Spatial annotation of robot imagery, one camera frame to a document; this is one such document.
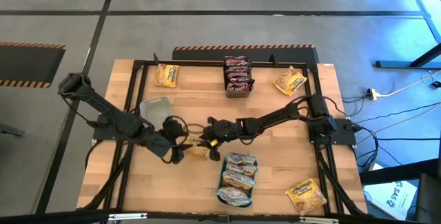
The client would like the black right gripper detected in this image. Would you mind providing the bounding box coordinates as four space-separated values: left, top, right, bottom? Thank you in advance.
198 116 244 162

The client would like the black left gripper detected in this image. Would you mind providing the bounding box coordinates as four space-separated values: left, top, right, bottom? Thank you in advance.
147 116 190 165

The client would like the yellow Maruchan ramen pack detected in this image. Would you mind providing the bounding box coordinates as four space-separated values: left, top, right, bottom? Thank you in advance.
183 134 212 161
153 63 181 89
272 65 309 96
284 177 328 216

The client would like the black red ramen pack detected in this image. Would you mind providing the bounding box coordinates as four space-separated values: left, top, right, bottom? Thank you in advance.
223 62 252 72
224 70 253 82
225 79 255 93
223 55 251 65

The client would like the teal plastic bin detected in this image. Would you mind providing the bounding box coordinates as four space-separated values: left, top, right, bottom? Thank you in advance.
216 153 258 208

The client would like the clear grey plastic bin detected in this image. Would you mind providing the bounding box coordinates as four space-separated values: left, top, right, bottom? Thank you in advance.
139 95 174 130

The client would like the smoky dark plastic bin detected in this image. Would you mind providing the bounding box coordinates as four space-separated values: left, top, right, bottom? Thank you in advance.
223 55 255 99

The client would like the black hazard-striped floor mat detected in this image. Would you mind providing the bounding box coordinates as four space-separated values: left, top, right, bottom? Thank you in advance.
0 41 67 89
172 43 320 65

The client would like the black rig crossbeam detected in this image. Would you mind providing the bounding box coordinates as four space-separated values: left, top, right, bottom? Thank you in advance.
0 209 441 224

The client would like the black stand foot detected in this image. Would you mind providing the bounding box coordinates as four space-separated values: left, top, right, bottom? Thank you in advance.
0 123 25 139

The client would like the white printed cardboard box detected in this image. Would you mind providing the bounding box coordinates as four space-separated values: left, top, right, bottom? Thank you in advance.
362 179 418 222

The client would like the black desk beam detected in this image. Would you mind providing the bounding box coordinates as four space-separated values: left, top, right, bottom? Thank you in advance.
359 157 441 186

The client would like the dark grey case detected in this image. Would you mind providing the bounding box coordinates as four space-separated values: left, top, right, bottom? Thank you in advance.
414 172 441 224

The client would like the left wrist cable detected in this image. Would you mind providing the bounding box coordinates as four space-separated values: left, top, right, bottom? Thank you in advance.
160 115 191 165

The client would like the wrist cable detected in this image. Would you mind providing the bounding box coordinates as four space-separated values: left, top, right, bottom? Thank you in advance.
187 122 208 136
160 115 191 165

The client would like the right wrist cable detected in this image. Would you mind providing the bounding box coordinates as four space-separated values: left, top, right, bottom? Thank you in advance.
187 122 208 136

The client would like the silver metal bracket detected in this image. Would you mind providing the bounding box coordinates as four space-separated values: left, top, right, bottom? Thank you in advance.
107 212 148 221
298 216 340 224

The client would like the black aluminium rig frame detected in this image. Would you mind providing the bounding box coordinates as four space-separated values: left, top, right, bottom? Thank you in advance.
77 58 368 218

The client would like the beige floor cable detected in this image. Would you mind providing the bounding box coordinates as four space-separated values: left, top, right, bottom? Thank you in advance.
378 70 441 98

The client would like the black floor cable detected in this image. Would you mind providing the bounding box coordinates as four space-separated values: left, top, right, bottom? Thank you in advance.
354 101 441 125

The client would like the black desk leg frame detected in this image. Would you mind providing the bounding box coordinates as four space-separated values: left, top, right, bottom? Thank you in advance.
374 0 441 70

